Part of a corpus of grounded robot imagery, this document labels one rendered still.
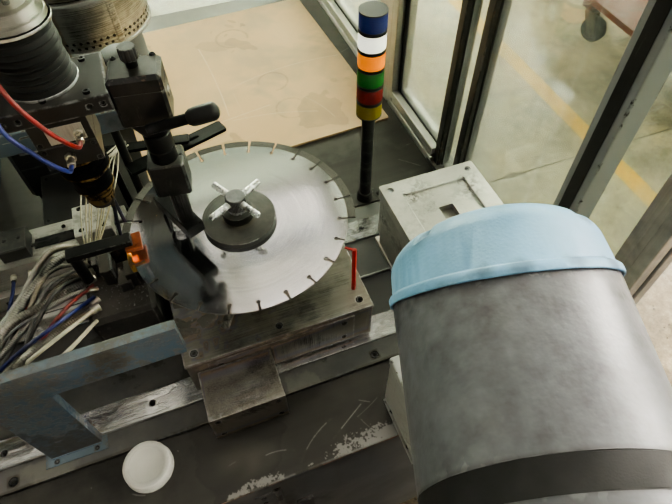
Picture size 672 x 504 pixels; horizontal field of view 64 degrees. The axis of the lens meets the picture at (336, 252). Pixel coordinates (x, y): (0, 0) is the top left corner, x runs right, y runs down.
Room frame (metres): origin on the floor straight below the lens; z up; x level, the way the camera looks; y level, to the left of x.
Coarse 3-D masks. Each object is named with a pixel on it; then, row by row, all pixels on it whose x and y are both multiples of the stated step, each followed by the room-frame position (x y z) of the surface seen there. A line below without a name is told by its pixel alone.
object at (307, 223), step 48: (192, 192) 0.59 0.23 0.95; (288, 192) 0.59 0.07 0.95; (336, 192) 0.59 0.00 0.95; (144, 240) 0.50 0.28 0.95; (192, 240) 0.49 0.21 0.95; (288, 240) 0.49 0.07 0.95; (336, 240) 0.49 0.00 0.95; (192, 288) 0.41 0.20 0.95; (240, 288) 0.41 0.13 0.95; (288, 288) 0.41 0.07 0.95
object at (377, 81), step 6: (360, 72) 0.74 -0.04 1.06; (378, 72) 0.74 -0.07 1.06; (360, 78) 0.74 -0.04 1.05; (366, 78) 0.74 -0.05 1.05; (372, 78) 0.73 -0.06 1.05; (378, 78) 0.74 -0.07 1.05; (360, 84) 0.74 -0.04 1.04; (366, 84) 0.74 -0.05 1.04; (372, 84) 0.73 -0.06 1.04; (378, 84) 0.74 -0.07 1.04
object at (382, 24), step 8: (360, 8) 0.76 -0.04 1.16; (368, 8) 0.76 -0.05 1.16; (376, 8) 0.76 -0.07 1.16; (384, 8) 0.76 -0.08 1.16; (360, 16) 0.75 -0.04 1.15; (368, 16) 0.74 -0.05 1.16; (376, 16) 0.73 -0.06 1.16; (384, 16) 0.74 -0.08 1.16; (360, 24) 0.74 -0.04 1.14; (368, 24) 0.74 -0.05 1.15; (376, 24) 0.73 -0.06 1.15; (384, 24) 0.74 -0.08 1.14; (360, 32) 0.74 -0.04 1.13; (368, 32) 0.74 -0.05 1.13; (376, 32) 0.73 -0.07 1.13; (384, 32) 0.74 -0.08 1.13
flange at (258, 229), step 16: (256, 192) 0.58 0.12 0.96; (208, 208) 0.55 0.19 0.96; (256, 208) 0.55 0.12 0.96; (272, 208) 0.55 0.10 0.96; (208, 224) 0.52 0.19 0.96; (224, 224) 0.51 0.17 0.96; (240, 224) 0.51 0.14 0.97; (256, 224) 0.51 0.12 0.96; (272, 224) 0.52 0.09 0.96; (224, 240) 0.49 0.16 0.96; (240, 240) 0.49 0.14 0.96; (256, 240) 0.49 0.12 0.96
